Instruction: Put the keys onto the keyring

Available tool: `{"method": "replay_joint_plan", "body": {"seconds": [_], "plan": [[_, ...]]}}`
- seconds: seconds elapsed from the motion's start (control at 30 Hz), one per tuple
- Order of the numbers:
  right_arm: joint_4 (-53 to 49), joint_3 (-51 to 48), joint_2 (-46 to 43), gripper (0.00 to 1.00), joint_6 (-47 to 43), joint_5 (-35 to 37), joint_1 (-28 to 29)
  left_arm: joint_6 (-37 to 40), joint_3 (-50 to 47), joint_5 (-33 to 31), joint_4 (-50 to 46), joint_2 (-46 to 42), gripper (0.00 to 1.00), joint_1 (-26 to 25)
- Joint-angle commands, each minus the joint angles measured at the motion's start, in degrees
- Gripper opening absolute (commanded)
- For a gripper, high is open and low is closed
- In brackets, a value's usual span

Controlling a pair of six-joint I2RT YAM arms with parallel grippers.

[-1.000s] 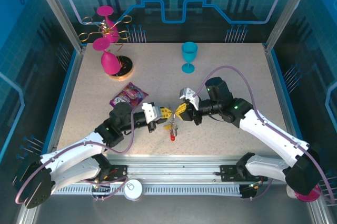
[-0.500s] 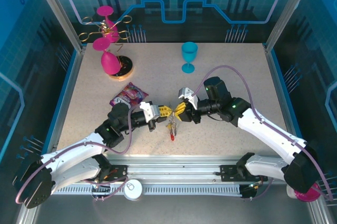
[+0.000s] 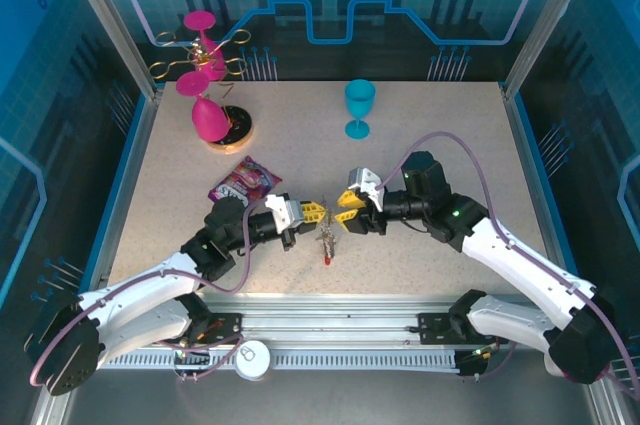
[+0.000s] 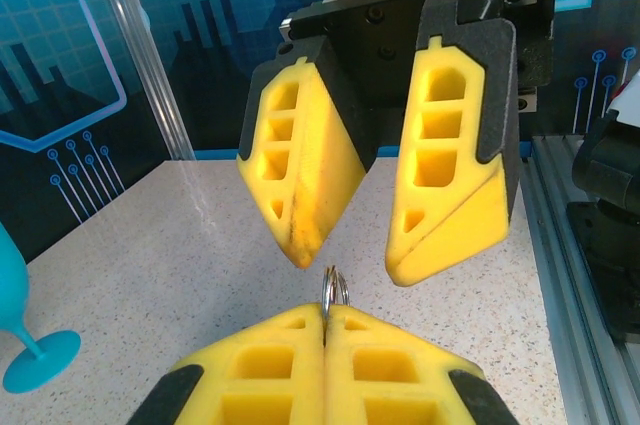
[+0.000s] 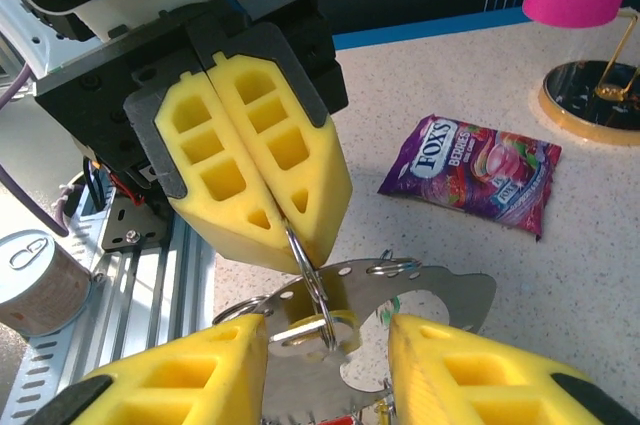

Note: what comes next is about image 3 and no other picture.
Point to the keyring bundle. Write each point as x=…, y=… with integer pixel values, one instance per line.
x=327, y=240

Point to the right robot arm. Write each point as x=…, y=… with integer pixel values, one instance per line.
x=525, y=265

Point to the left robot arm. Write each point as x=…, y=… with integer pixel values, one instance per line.
x=140, y=295

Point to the purple candy bag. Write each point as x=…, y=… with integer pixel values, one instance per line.
x=245, y=180

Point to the chocolate doughnut toy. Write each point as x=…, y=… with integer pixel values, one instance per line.
x=241, y=127

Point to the pink plastic wine glass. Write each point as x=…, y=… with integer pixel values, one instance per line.
x=200, y=21
x=209, y=120

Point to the blue plastic goblet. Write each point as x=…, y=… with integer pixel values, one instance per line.
x=359, y=97

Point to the white tin can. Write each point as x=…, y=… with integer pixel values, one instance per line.
x=252, y=362

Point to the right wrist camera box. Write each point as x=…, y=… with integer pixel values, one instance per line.
x=365, y=179

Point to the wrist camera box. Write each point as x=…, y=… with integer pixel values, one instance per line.
x=280, y=207
x=365, y=179

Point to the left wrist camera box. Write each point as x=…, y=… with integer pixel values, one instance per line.
x=280, y=207

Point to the aluminium front rail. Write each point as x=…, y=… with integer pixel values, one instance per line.
x=330, y=315

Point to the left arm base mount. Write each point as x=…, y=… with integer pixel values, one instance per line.
x=225, y=327

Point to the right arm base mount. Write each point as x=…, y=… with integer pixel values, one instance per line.
x=435, y=327

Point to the aluminium frame post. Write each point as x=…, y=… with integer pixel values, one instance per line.
x=110, y=20
x=550, y=20

